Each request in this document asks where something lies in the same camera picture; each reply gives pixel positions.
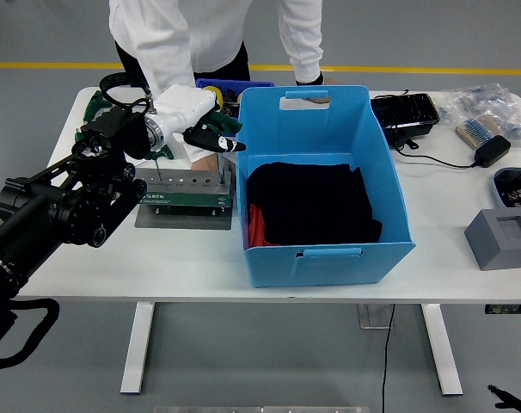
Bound person's left hand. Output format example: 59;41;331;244
305;76;343;105

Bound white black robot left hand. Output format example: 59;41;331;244
150;83;248;153

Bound person's right hand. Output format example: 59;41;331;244
190;148;236;174

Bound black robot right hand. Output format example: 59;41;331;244
487;384;521;412

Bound green steel wrench stand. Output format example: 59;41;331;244
133;167;235;210

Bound small green T-handle hex wrench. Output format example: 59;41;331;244
146;144;175;185

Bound large green T-handle hex wrench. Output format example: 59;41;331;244
199;109;243;185

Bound large light blue storage box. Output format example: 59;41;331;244
236;84;417;289

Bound small black part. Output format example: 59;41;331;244
223;89;241;116

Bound small dark blue bin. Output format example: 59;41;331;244
194;77;275;120

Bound person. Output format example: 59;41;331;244
108;0;343;174

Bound black plastic tray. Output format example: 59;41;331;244
370;92;441;150

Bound red cloth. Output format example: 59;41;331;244
248;203;281;250

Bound white table leg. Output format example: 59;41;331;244
420;303;463;397
120;302;156;395

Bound black table control panel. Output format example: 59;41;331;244
484;304;521;316

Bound black cloth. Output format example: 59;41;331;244
246;161;383;247

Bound grey hollow block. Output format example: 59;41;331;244
463;208;521;272

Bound taped resistor bundle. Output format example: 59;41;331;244
455;114;502;151

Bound clear plastic parts bags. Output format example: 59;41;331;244
438;83;521;151

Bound black power adapter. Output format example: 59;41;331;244
474;134;512;169

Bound blue bowl of parts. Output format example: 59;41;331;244
492;166;521;219

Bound grey metal base plate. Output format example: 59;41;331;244
134;205;235;231

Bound black hanging cable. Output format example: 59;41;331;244
379;303;397;413

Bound grey under-table bracket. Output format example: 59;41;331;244
357;303;395;330

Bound black adapter cord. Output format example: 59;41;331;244
389;124;479;170

